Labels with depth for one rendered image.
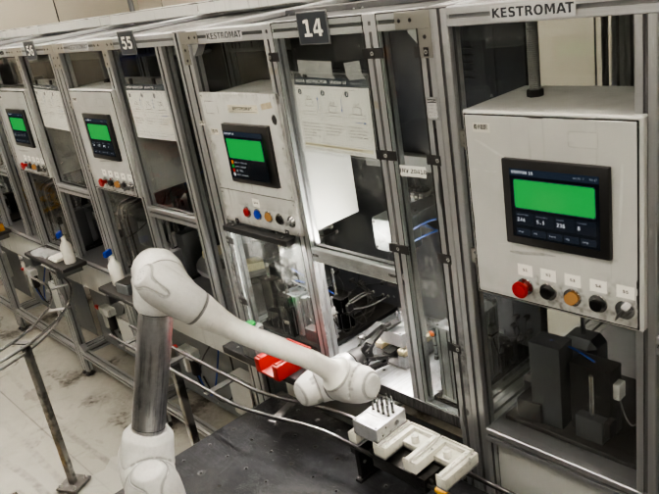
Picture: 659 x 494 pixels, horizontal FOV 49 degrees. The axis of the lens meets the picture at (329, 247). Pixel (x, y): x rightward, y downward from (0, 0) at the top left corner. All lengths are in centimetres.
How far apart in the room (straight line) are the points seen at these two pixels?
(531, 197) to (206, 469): 145
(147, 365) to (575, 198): 126
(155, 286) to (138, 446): 56
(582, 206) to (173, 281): 101
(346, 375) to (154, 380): 56
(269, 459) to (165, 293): 82
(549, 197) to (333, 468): 120
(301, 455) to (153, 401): 56
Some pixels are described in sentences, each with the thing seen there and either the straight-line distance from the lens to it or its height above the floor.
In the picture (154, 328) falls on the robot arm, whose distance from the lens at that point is 211.
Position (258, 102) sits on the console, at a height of 180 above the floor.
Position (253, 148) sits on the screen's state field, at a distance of 231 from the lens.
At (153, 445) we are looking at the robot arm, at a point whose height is 94.
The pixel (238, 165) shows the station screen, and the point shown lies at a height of 160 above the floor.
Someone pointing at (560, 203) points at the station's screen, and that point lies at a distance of 160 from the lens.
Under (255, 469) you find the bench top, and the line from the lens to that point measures 247.
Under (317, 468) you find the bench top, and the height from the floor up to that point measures 68.
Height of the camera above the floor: 215
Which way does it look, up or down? 21 degrees down
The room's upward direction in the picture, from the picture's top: 10 degrees counter-clockwise
